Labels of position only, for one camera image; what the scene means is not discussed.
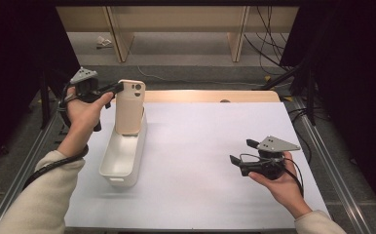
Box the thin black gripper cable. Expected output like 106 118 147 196
239 152 305 198

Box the person's right hand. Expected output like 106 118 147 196
247 151 314 219

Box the person's left hand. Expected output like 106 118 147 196
56 86 115 159

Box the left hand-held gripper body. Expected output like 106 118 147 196
69 66 108 104

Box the white table sheet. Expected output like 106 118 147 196
63 101 331 230

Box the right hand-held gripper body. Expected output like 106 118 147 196
239 135 302 180

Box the bundle of black cables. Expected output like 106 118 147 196
244 6 294 76

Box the black metal stand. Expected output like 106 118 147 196
260 62 318 127

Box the thick black gripper cable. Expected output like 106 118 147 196
21 144 90 191

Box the light wooden bench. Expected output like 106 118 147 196
56 6 299 63

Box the white plastic storage bin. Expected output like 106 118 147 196
98 100 148 188

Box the aluminium floor rail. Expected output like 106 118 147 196
292 97 374 234
0 100 64 234

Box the black curtain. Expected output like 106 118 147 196
280 0 376 222
0 0 87 164

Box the beige phone case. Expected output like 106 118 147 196
114 79 146 136

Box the crumpled white paper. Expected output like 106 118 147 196
95 35 113 50

